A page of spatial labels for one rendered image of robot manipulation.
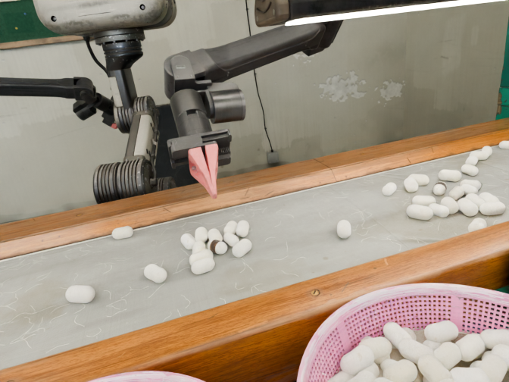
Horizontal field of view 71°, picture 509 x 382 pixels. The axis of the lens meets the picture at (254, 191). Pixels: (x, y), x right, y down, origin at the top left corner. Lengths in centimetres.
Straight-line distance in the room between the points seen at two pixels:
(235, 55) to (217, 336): 52
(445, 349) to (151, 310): 32
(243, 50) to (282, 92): 194
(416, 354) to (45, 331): 41
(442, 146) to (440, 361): 62
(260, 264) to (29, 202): 249
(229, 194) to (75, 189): 215
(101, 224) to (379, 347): 51
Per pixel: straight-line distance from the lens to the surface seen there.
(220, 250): 53
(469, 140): 97
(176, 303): 47
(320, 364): 36
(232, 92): 65
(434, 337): 41
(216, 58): 70
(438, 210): 62
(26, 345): 51
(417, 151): 88
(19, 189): 287
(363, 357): 37
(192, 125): 59
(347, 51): 283
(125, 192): 91
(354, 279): 42
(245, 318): 38
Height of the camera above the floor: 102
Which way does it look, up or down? 22 degrees down
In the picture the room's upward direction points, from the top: 7 degrees counter-clockwise
